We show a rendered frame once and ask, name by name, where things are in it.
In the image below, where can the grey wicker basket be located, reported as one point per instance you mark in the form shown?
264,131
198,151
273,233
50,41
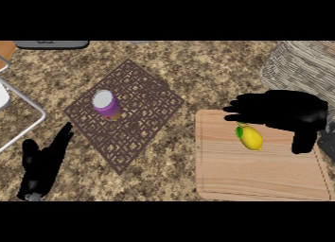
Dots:
310,69

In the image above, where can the pale wooden cutting board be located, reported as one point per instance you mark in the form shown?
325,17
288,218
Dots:
258,170

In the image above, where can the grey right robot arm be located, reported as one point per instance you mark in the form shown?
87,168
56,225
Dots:
333,141

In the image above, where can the brown patterned placemat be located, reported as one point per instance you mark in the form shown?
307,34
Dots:
128,119

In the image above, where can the yellow lemon with green leaf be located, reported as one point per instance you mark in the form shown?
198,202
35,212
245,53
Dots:
251,137

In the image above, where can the dark grey appliance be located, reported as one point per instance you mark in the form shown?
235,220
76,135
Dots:
51,44

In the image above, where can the brown wooden board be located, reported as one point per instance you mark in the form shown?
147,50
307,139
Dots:
0,52

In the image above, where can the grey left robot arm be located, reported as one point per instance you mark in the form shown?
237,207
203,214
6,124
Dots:
34,198

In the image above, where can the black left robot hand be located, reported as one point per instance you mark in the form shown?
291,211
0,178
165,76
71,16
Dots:
39,164

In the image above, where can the purple can with white lid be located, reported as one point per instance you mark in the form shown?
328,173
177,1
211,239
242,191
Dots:
106,105

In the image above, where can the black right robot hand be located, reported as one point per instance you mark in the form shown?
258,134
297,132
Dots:
286,110

